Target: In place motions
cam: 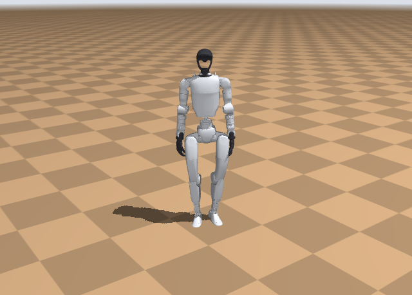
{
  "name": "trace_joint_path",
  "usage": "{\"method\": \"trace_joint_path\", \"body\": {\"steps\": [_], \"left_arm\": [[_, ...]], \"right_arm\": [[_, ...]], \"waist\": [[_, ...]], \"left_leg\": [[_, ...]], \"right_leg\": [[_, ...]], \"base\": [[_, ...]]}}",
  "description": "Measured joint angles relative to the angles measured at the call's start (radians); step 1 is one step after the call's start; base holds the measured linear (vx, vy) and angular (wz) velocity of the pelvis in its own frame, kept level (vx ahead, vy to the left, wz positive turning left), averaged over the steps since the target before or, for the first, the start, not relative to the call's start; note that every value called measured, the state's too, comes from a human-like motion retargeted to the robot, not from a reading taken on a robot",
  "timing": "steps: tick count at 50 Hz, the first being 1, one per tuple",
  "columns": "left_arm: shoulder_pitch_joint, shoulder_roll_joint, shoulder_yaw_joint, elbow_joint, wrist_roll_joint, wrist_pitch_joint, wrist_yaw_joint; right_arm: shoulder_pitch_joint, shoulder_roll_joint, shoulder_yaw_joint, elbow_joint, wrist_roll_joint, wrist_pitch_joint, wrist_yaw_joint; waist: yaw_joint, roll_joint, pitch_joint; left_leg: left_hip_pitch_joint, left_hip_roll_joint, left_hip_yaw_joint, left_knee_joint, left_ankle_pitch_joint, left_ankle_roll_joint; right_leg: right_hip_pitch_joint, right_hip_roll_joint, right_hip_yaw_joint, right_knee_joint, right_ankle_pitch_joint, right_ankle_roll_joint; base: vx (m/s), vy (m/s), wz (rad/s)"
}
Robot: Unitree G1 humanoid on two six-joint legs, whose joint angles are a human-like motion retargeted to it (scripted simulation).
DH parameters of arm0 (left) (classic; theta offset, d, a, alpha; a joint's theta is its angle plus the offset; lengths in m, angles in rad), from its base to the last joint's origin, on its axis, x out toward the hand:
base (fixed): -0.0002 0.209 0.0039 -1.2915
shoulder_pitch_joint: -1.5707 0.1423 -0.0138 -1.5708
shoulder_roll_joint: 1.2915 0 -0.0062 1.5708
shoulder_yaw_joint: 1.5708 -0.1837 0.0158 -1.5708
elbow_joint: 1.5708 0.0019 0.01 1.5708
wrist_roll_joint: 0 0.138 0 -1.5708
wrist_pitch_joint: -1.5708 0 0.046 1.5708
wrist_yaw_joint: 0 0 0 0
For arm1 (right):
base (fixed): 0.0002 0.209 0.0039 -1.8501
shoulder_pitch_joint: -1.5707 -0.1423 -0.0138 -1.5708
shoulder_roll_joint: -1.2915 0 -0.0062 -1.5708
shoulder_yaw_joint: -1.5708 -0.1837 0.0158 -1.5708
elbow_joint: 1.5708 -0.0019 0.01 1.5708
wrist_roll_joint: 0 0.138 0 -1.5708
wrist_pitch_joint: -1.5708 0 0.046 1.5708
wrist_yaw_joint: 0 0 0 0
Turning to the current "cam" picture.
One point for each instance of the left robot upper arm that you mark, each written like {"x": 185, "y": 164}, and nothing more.
{"x": 227, "y": 94}

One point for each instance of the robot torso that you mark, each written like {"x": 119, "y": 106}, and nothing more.
{"x": 205, "y": 95}

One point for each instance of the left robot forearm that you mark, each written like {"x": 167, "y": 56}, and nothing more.
{"x": 230, "y": 122}

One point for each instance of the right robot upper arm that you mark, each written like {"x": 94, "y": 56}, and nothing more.
{"x": 183, "y": 95}

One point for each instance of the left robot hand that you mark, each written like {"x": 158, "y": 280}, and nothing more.
{"x": 231, "y": 137}

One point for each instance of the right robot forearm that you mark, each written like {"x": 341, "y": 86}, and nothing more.
{"x": 180, "y": 124}

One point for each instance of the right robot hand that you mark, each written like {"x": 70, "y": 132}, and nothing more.
{"x": 179, "y": 147}

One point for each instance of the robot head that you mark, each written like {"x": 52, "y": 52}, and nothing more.
{"x": 204, "y": 55}

